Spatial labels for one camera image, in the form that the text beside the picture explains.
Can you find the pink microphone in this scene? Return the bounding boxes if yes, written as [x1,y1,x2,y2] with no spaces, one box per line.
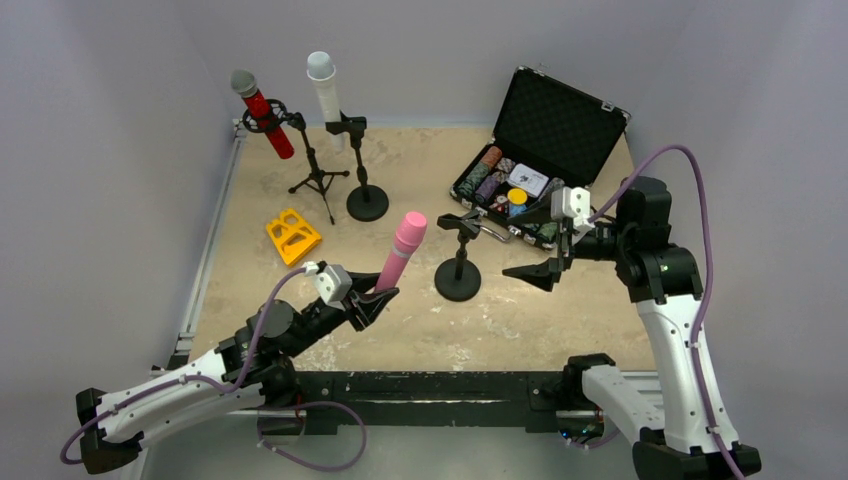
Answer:
[374,211,428,292]

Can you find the black round-base stand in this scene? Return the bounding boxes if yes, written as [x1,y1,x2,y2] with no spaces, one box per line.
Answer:
[325,112,389,222]
[434,210,482,302]

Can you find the black tripod shock mount stand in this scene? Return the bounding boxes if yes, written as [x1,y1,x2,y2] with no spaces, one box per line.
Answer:
[241,97,351,227]

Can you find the white microphone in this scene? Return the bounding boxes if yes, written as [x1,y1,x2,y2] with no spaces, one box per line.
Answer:
[307,51,342,124]

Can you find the red glitter microphone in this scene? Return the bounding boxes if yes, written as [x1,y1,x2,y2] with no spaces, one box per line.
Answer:
[230,69,294,160]

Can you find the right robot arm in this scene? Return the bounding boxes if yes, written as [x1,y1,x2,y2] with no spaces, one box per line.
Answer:
[506,176,762,479]

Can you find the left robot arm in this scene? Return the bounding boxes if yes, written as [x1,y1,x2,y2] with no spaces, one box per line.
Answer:
[59,262,400,475]

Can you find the yellow dealer button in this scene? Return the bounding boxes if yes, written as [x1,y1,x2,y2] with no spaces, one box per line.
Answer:
[507,188,528,205]

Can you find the white card deck box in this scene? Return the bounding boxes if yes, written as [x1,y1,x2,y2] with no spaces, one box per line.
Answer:
[507,163,550,198]

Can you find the black poker chip case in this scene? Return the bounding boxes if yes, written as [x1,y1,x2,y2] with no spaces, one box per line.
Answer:
[449,66,631,250]

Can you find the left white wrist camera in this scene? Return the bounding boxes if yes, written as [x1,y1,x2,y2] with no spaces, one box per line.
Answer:
[302,261,353,310]

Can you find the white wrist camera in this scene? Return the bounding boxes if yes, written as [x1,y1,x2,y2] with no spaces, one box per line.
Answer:
[302,261,353,310]
[550,187,594,235]

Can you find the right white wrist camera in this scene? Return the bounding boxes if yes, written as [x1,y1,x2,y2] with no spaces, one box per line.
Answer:
[550,187,594,235]

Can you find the yellow plastic bracket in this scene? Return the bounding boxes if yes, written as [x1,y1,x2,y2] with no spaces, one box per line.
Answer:
[265,209,323,267]

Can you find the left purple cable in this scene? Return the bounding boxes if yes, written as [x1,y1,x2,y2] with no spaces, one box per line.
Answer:
[59,262,319,466]

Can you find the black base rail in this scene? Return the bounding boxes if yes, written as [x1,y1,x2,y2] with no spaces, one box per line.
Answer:
[266,371,613,443]

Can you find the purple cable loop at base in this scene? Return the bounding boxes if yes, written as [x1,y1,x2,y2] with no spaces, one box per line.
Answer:
[256,400,368,473]

